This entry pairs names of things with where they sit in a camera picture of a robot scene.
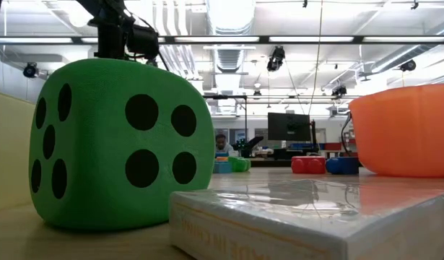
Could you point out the black hanging camera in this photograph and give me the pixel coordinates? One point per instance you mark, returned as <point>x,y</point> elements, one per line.
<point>276,57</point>
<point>339,91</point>
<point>30,70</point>
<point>407,65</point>

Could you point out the orange pumpkin bucket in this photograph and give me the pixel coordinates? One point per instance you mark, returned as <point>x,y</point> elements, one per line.
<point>405,137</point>

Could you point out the black bar with light strips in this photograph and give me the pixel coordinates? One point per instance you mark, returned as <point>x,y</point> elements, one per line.
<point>263,39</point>

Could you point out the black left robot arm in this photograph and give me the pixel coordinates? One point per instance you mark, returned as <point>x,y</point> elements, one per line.
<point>106,9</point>

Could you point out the red big building block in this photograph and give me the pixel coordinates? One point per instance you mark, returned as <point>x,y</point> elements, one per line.
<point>308,165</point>

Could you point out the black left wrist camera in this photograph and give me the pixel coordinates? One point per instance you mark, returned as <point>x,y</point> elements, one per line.
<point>142,41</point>

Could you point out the black computer monitor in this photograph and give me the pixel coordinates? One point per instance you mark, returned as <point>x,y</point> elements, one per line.
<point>288,126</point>

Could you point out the green big building block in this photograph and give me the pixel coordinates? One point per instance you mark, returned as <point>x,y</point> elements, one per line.
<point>239,164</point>

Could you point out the blue small studded brick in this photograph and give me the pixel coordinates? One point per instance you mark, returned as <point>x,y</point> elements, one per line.
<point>221,168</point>

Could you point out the orange playing card deck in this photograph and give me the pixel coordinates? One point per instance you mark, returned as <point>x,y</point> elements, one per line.
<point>297,224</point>

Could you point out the silver air duct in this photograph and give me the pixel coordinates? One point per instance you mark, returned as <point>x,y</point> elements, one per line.
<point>229,57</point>

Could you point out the black gantry frame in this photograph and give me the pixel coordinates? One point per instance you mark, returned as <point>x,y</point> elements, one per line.
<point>279,96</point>

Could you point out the blue big building block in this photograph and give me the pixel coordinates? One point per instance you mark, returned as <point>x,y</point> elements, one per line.
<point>342,166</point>

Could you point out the small black robot arm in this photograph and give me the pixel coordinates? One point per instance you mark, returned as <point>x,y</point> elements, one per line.
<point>252,142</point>

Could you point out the person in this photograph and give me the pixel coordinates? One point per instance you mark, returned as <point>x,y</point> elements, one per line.
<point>223,146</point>

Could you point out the green foam die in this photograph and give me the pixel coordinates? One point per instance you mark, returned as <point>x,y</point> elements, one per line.
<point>99,144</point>

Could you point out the yellow translucent tray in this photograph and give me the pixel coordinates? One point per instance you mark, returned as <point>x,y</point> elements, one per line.
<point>8,151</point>

